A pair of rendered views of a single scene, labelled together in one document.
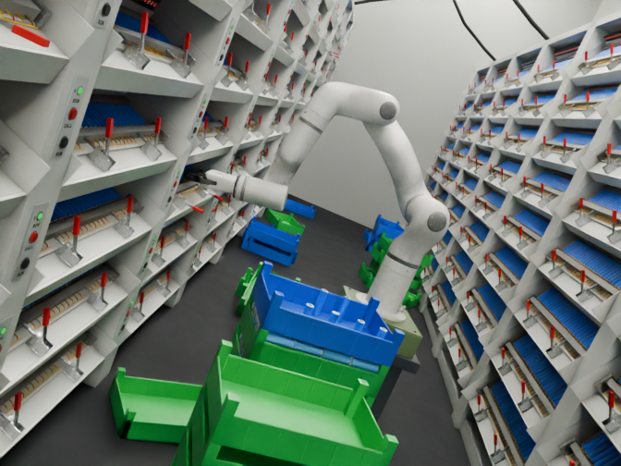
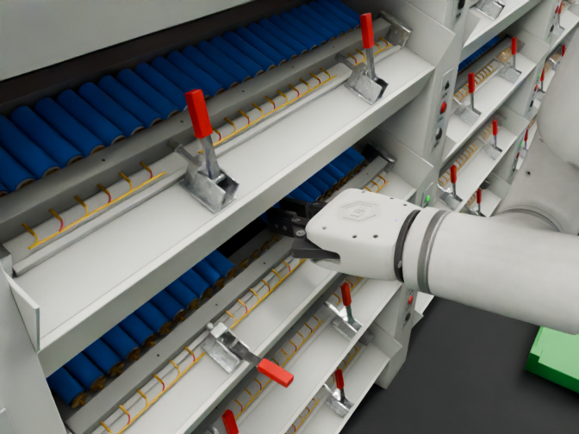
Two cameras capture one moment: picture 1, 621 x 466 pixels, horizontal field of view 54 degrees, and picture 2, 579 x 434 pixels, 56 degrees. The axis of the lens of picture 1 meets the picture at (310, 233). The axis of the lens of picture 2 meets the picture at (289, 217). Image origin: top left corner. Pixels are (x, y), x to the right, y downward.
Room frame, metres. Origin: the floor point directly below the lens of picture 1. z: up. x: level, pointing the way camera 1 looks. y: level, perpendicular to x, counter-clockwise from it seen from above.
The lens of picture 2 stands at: (1.49, 0.13, 0.92)
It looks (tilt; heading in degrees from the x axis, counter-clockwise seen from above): 35 degrees down; 35
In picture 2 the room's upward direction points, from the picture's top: straight up
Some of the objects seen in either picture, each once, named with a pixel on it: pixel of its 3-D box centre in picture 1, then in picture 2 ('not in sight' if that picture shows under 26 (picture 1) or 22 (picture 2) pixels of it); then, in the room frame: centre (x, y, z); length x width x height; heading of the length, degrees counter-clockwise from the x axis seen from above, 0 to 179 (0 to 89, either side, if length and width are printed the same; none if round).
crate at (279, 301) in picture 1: (324, 312); not in sight; (1.29, -0.10, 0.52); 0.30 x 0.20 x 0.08; 106
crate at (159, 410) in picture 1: (173, 406); not in sight; (1.49, 0.16, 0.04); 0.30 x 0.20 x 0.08; 121
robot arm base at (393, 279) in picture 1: (390, 285); not in sight; (2.05, -0.33, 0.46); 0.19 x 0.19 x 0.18
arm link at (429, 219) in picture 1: (420, 231); not in sight; (2.02, -0.34, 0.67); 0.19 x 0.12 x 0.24; 14
